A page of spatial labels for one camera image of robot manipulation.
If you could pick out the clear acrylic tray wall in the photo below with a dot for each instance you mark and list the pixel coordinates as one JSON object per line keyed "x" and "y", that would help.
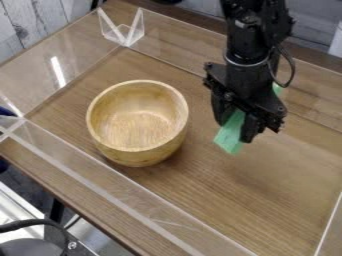
{"x": 267, "y": 202}

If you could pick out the brown wooden bowl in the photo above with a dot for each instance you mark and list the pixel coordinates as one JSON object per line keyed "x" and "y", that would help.
{"x": 136, "y": 120}

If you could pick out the green rectangular block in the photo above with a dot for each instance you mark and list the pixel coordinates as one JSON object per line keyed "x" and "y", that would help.
{"x": 227, "y": 138}

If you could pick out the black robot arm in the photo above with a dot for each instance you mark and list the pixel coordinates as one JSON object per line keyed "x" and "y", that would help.
{"x": 258, "y": 26}

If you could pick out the black table leg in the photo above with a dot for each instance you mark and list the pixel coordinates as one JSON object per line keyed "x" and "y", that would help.
{"x": 56, "y": 211}

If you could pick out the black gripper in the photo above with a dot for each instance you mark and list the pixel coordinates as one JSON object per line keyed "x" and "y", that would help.
{"x": 243, "y": 87}

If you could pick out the black metal bracket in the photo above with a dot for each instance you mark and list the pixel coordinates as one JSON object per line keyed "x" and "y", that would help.
{"x": 76, "y": 247}

